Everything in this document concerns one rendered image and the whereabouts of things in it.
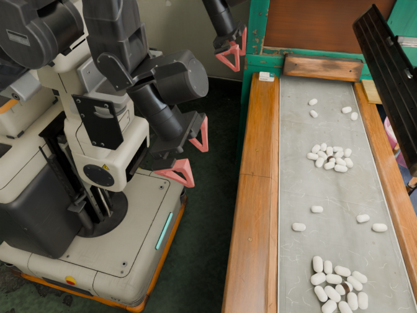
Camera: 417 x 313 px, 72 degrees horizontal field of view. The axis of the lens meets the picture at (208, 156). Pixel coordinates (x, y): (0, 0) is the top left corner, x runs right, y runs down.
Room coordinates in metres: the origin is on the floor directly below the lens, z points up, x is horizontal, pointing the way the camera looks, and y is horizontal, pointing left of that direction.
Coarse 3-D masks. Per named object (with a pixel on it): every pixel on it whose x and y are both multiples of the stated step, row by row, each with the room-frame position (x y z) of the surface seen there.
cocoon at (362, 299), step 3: (360, 294) 0.21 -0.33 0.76; (363, 294) 0.21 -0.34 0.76; (366, 294) 0.21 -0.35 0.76; (357, 297) 0.21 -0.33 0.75; (360, 297) 0.21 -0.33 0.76; (363, 297) 0.21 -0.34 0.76; (366, 297) 0.21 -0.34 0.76; (357, 300) 0.21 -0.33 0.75; (360, 300) 0.20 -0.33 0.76; (363, 300) 0.20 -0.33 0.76; (366, 300) 0.20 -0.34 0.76; (357, 303) 0.20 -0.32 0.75; (360, 303) 0.20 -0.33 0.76; (363, 303) 0.20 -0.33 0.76; (366, 303) 0.20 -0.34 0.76; (360, 306) 0.19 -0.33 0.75; (363, 306) 0.19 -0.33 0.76; (366, 306) 0.19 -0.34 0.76
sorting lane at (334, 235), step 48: (288, 96) 0.98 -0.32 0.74; (336, 96) 0.98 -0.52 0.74; (288, 144) 0.70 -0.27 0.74; (336, 144) 0.70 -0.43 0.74; (288, 192) 0.50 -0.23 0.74; (336, 192) 0.50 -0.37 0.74; (288, 240) 0.35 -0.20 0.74; (336, 240) 0.35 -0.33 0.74; (384, 240) 0.35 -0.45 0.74; (288, 288) 0.23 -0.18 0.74; (384, 288) 0.23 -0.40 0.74
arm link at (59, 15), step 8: (56, 0) 0.47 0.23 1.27; (48, 8) 0.44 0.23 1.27; (56, 8) 0.45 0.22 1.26; (64, 8) 0.46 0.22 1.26; (40, 16) 0.42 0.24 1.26; (48, 16) 0.43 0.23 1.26; (56, 16) 0.44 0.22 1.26; (64, 16) 0.45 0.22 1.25; (72, 16) 0.47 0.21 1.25; (48, 24) 0.42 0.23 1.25; (56, 24) 0.43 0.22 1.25; (64, 24) 0.44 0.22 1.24; (72, 24) 0.46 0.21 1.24; (56, 32) 0.42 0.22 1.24; (64, 32) 0.43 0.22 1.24; (72, 32) 0.45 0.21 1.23; (56, 40) 0.42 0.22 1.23; (64, 40) 0.43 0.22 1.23; (72, 40) 0.45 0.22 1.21; (64, 48) 0.44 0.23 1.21; (48, 64) 0.42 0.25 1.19
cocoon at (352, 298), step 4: (348, 296) 0.21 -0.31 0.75; (352, 296) 0.21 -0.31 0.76; (356, 296) 0.21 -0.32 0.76; (348, 300) 0.20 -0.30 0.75; (352, 300) 0.20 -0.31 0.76; (356, 300) 0.20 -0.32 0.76; (348, 304) 0.20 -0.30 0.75; (352, 304) 0.19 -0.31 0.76; (356, 304) 0.19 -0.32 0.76; (352, 308) 0.19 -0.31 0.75; (356, 308) 0.19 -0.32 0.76
